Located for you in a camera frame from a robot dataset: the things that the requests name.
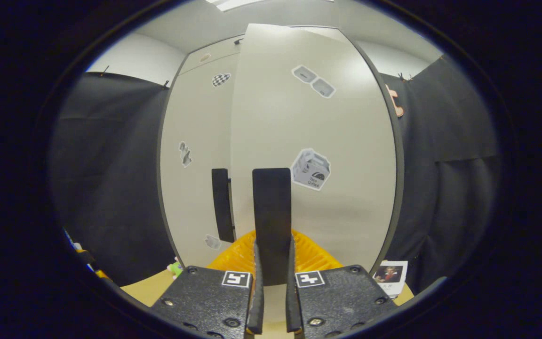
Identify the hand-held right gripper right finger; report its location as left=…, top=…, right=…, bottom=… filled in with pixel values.
left=284, top=229, right=399, bottom=339

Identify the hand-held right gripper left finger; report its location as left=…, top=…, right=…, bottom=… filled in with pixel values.
left=150, top=229, right=265, bottom=339

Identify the grey cabinet door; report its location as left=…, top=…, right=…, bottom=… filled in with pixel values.
left=160, top=52, right=242, bottom=270
left=230, top=24, right=398, bottom=274

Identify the black door handle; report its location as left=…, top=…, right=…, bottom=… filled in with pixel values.
left=252, top=168, right=293, bottom=287
left=211, top=168, right=236, bottom=243

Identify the grey double-door shoe cabinet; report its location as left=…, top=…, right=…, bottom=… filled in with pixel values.
left=157, top=24, right=406, bottom=283

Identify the grey cabinet drawer front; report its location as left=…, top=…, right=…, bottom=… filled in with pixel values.
left=179, top=34, right=246, bottom=74

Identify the small colourful toy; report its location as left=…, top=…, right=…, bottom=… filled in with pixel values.
left=167, top=257, right=185, bottom=279

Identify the portrait photo card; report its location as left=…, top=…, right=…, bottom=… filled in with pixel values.
left=372, top=260, right=409, bottom=299

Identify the ceiling light panel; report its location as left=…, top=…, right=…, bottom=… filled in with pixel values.
left=205, top=0, right=272, bottom=12

